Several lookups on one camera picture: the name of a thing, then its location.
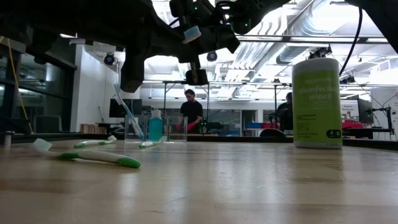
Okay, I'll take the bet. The green disinfecting wipes canister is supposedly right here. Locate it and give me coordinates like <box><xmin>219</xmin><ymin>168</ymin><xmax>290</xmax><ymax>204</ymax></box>
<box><xmin>291</xmin><ymin>57</ymin><xmax>344</xmax><ymax>150</ymax></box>

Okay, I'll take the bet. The long ceiling light bar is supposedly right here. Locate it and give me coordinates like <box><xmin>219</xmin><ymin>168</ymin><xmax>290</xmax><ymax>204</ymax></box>
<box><xmin>235</xmin><ymin>33</ymin><xmax>390</xmax><ymax>44</ymax></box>

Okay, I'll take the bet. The clear acrylic organizer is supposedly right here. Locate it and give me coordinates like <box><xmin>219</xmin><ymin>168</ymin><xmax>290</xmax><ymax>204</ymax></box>
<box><xmin>124</xmin><ymin>114</ymin><xmax>188</xmax><ymax>144</ymax></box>

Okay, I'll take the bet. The red object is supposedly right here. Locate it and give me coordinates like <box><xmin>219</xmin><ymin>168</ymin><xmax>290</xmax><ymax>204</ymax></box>
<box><xmin>341</xmin><ymin>119</ymin><xmax>365</xmax><ymax>130</ymax></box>

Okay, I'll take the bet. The person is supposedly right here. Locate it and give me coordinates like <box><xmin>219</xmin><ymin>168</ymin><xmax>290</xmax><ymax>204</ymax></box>
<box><xmin>275</xmin><ymin>91</ymin><xmax>295</xmax><ymax>132</ymax></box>

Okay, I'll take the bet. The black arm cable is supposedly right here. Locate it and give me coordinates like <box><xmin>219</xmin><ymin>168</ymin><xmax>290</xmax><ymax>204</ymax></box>
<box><xmin>338</xmin><ymin>7</ymin><xmax>364</xmax><ymax>78</ymax></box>

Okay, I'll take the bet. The white cylindrical foot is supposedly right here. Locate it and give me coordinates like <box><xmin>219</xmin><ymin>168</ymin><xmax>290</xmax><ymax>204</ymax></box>
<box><xmin>3</xmin><ymin>130</ymin><xmax>15</xmax><ymax>149</ymax></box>

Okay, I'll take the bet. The wooden crate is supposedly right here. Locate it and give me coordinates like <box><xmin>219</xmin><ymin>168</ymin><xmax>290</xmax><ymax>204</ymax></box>
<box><xmin>79</xmin><ymin>123</ymin><xmax>108</xmax><ymax>135</ymax></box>

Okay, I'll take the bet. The green white toothbrush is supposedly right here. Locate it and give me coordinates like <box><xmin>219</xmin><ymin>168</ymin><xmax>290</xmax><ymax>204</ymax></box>
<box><xmin>32</xmin><ymin>138</ymin><xmax>142</xmax><ymax>169</ymax></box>
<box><xmin>73</xmin><ymin>134</ymin><xmax>118</xmax><ymax>149</ymax></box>
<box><xmin>139</xmin><ymin>135</ymin><xmax>168</xmax><ymax>149</ymax></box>

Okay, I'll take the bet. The grey chair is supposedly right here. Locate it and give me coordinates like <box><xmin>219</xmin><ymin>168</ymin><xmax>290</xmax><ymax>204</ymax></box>
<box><xmin>33</xmin><ymin>114</ymin><xmax>63</xmax><ymax>134</ymax></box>

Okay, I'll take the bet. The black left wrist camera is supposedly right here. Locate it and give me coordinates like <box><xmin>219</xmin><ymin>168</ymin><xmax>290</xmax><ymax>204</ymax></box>
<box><xmin>185</xmin><ymin>55</ymin><xmax>209</xmax><ymax>86</ymax></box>

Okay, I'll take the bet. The blue mouthwash bottle white cap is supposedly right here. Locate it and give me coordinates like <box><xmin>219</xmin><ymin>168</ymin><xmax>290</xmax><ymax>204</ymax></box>
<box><xmin>147</xmin><ymin>109</ymin><xmax>164</xmax><ymax>142</ymax></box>

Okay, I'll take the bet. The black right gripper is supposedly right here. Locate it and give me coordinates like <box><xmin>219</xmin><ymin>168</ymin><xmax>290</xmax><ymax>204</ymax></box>
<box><xmin>176</xmin><ymin>0</ymin><xmax>241</xmax><ymax>65</ymax></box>

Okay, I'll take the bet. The black computer monitor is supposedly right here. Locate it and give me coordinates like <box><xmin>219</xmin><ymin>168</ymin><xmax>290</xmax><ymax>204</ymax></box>
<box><xmin>108</xmin><ymin>98</ymin><xmax>144</xmax><ymax>119</ymax></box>

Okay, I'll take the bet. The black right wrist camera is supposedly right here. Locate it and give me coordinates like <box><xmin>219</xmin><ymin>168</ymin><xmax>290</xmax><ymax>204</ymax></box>
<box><xmin>169</xmin><ymin>0</ymin><xmax>195</xmax><ymax>19</ymax></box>

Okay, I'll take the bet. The silver ventilation duct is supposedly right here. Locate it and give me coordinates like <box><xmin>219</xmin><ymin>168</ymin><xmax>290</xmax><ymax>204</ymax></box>
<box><xmin>274</xmin><ymin>0</ymin><xmax>359</xmax><ymax>65</ymax></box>

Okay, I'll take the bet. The black rounded chair back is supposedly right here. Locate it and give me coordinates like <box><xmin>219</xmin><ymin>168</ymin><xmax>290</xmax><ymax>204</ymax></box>
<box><xmin>259</xmin><ymin>128</ymin><xmax>287</xmax><ymax>138</ymax></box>

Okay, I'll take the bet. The yellow cable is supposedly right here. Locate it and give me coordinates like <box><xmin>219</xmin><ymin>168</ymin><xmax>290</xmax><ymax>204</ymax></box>
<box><xmin>0</xmin><ymin>35</ymin><xmax>34</xmax><ymax>134</ymax></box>

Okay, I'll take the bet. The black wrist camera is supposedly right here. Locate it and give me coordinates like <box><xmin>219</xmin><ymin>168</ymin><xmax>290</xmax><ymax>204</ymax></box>
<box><xmin>169</xmin><ymin>0</ymin><xmax>195</xmax><ymax>19</ymax></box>
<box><xmin>185</xmin><ymin>55</ymin><xmax>209</xmax><ymax>86</ymax></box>

